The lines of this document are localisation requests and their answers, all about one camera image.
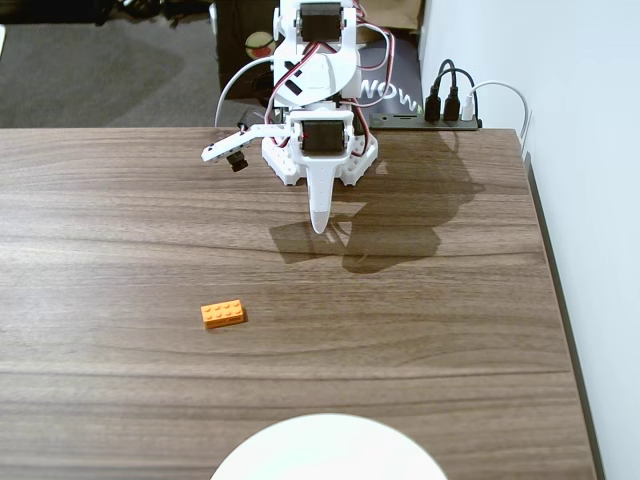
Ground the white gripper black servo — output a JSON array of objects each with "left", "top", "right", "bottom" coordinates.
[{"left": 288, "top": 109, "right": 356, "bottom": 237}]

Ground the orange lego block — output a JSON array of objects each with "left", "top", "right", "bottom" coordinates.
[{"left": 200, "top": 298, "right": 249, "bottom": 330}]

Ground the white robot arm with base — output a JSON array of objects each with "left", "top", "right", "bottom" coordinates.
[{"left": 260, "top": 0, "right": 380, "bottom": 189}]

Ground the white round plate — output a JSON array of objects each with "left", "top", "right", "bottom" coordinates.
[{"left": 209, "top": 412, "right": 449, "bottom": 480}]

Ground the dark grey power strip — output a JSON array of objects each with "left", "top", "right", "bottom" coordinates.
[{"left": 368, "top": 112, "right": 484, "bottom": 132}]

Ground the black bag white print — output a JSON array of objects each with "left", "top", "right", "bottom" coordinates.
[{"left": 356, "top": 35, "right": 427, "bottom": 115}]

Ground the round cream red sticker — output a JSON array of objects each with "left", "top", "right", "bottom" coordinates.
[{"left": 244, "top": 30, "right": 276, "bottom": 61}]

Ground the dark brown cabinet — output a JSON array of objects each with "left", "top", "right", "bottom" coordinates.
[{"left": 213, "top": 0, "right": 277, "bottom": 129}]

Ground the brown paper bag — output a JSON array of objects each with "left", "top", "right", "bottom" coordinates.
[{"left": 355, "top": 0, "right": 427, "bottom": 35}]

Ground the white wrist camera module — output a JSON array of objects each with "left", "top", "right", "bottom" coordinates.
[{"left": 201, "top": 122, "right": 294, "bottom": 174}]

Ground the camera cable with black sleeve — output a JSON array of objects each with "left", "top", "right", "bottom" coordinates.
[{"left": 213, "top": 56, "right": 275, "bottom": 132}]

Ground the black plug with cable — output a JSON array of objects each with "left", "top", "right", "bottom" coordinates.
[
  {"left": 424, "top": 59, "right": 457, "bottom": 124},
  {"left": 437, "top": 68, "right": 475, "bottom": 122}
]

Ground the white plug with cable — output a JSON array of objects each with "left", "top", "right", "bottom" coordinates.
[{"left": 460, "top": 80, "right": 532, "bottom": 151}]

